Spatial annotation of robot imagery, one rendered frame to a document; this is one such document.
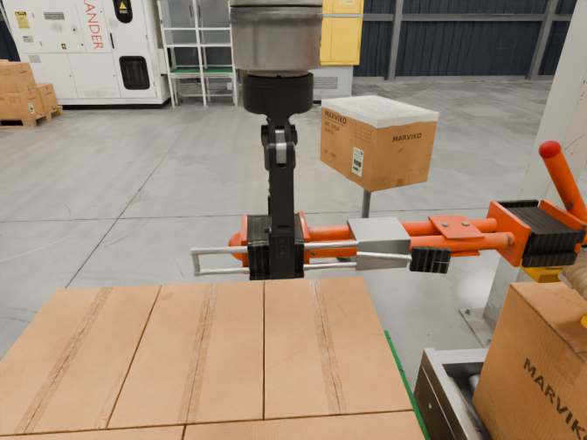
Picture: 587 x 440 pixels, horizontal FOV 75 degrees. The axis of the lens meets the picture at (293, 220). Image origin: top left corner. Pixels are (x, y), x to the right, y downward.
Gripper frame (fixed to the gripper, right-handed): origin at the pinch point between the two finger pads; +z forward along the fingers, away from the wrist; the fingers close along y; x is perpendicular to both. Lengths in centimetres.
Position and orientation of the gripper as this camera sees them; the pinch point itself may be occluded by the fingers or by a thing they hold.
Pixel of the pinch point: (280, 240)
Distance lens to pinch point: 48.9
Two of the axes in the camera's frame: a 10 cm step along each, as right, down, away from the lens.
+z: 0.0, 8.9, 4.7
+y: -0.7, -4.6, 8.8
